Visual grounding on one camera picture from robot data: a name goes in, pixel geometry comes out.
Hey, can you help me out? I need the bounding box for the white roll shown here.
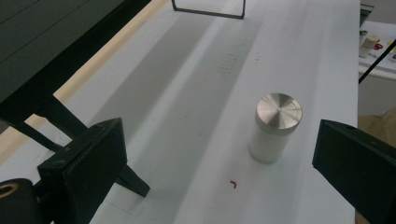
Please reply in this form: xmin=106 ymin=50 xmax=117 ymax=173
xmin=358 ymin=35 xmax=381 ymax=59

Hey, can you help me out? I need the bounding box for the black metal frame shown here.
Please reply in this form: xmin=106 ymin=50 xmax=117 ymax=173
xmin=171 ymin=0 xmax=247 ymax=21

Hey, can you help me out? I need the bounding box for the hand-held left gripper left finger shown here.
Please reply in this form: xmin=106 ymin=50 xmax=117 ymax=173
xmin=36 ymin=117 xmax=128 ymax=224

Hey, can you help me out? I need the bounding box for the white jar with metal lid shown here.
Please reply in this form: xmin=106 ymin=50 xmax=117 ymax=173
xmin=247 ymin=92 xmax=304 ymax=165

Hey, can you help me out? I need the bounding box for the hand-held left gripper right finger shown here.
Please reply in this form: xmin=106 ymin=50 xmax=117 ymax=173
xmin=312 ymin=119 xmax=396 ymax=224

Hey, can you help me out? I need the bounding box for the black rod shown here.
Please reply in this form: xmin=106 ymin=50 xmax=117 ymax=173
xmin=358 ymin=46 xmax=396 ymax=85

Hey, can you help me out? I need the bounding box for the white side table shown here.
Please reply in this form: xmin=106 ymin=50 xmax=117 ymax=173
xmin=358 ymin=20 xmax=396 ymax=82

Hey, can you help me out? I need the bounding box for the black monitor stand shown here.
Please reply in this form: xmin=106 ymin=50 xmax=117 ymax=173
xmin=12 ymin=95 xmax=151 ymax=198

